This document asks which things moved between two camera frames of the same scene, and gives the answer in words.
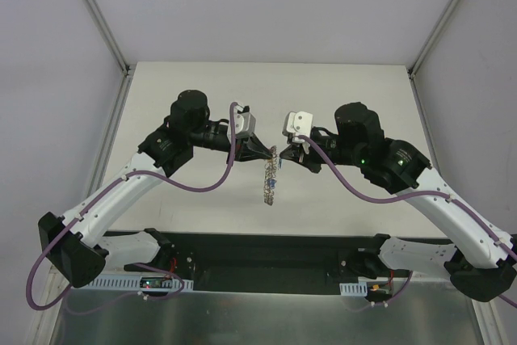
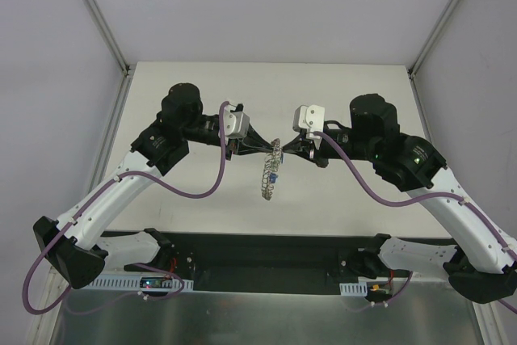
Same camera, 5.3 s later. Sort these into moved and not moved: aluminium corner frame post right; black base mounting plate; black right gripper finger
Moved: black right gripper finger
Not moved: aluminium corner frame post right; black base mounting plate
